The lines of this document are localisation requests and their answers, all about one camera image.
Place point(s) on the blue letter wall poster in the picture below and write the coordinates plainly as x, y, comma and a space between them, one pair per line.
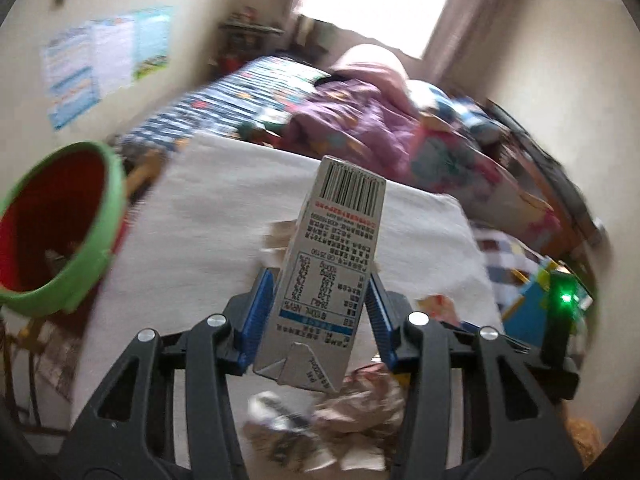
70, 75

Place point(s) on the blue checked pillow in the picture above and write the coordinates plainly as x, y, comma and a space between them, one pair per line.
465, 110

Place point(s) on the blue box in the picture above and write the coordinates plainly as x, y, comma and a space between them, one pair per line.
527, 310

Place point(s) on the beige patterned curtain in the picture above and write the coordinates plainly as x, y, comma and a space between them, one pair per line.
470, 10

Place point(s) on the grey barcode milk carton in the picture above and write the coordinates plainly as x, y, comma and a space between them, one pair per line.
330, 260

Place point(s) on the green red plastic basin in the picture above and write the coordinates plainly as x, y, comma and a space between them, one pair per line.
50, 220

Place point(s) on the pink floral pillow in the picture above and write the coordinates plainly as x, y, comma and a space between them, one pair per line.
475, 185

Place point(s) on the purple quilt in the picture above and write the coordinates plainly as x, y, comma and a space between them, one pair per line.
350, 135

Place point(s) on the brown white plaid cloth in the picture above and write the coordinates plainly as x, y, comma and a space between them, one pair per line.
505, 255

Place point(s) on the blue checked bed sheet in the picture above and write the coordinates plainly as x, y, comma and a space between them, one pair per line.
225, 100

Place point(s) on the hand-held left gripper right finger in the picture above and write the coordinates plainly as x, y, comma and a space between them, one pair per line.
380, 315

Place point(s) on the dark wooden headboard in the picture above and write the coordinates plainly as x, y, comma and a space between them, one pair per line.
550, 170

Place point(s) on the white chart wall poster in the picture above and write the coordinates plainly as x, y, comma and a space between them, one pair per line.
114, 55

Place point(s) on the pink foil wrapper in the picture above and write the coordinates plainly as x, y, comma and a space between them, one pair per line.
365, 415

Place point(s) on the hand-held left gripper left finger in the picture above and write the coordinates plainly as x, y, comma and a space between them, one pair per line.
260, 310

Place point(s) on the turquoise number wall poster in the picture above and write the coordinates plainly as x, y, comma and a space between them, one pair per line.
152, 40

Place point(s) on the small dark desk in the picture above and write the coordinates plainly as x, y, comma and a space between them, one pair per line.
250, 30

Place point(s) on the window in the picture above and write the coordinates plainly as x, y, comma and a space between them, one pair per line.
375, 0

